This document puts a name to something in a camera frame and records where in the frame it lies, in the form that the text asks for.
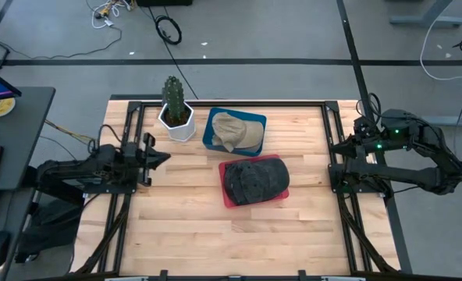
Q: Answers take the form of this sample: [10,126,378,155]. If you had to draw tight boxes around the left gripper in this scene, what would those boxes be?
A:
[123,132,172,187]

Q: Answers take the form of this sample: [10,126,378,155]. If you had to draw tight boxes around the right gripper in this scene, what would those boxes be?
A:
[330,116,375,157]

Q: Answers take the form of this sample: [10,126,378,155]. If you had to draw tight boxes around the red translucent plastic bin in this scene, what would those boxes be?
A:
[218,153,291,209]

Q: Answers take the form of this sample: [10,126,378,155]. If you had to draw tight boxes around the white angular plant pot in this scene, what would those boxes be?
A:
[157,101,197,143]

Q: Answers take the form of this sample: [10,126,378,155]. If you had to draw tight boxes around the blue plastic bin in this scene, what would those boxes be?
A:
[201,107,268,158]

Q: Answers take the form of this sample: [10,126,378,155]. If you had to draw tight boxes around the grey desk foot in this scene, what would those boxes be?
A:
[420,105,462,128]

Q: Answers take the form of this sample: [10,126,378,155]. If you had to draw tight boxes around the black desk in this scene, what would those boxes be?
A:
[0,86,56,281]

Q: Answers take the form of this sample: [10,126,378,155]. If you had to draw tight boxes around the grey desk leg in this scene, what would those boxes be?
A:
[389,0,462,28]

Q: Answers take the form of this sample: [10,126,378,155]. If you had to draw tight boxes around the black box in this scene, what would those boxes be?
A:
[136,0,194,8]

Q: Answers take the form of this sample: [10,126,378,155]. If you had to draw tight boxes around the long black cable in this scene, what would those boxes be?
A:
[147,5,200,101]

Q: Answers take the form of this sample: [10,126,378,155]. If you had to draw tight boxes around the yellow wires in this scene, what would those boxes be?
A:
[43,119,96,144]

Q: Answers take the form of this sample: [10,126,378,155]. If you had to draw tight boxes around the black aluminium table frame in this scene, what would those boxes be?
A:
[73,93,402,281]

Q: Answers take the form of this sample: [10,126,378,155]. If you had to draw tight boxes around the white floor cable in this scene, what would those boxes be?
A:
[420,0,462,82]

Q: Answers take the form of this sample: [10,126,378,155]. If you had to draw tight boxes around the coiled black cable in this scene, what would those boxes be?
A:
[154,14,183,46]

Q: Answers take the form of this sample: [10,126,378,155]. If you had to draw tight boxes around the thin black floor cable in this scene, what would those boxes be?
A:
[0,15,123,73]

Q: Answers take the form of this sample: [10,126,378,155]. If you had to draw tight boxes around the white and yellow cable bundle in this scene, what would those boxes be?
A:
[85,0,137,30]

